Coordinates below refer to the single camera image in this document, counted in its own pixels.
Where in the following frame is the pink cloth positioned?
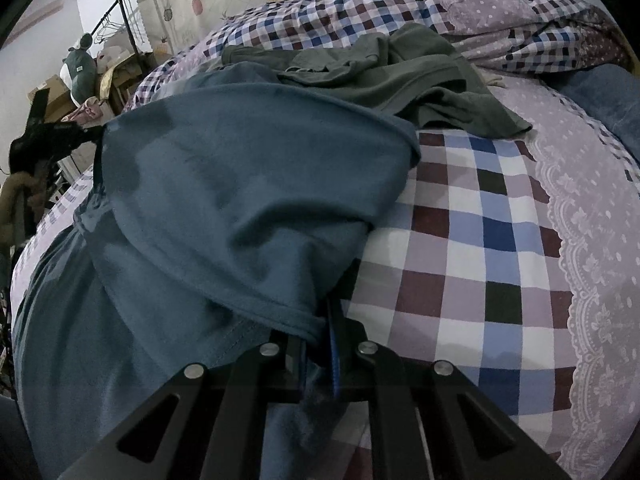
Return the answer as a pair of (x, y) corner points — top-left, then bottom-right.
(62, 97), (108, 123)

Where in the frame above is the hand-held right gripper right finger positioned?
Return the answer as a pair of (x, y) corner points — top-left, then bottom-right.
(325, 298), (571, 480)

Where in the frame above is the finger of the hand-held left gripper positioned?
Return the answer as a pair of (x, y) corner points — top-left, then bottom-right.
(60, 121), (107, 149)

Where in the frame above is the checkered bed sheet with lace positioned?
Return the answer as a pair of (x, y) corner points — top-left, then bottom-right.
(10, 55), (640, 480)

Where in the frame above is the olive green garment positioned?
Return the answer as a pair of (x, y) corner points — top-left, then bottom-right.
(220, 22), (533, 140)

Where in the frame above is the black clothes rack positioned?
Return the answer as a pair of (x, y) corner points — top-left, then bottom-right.
(91, 0), (146, 56)

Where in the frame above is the green plush toy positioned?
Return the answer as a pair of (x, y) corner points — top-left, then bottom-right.
(60, 32), (98, 103)

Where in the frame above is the blue fluffy blanket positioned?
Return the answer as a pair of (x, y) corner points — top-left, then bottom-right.
(555, 64), (640, 156)

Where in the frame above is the cardboard box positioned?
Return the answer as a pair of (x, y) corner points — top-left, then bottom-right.
(27, 75), (73, 121)

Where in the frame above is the blue-grey t-shirt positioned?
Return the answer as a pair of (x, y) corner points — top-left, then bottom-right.
(11, 61), (423, 480)

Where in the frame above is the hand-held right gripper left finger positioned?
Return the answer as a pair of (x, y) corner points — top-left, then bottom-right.
(57, 332), (306, 480)

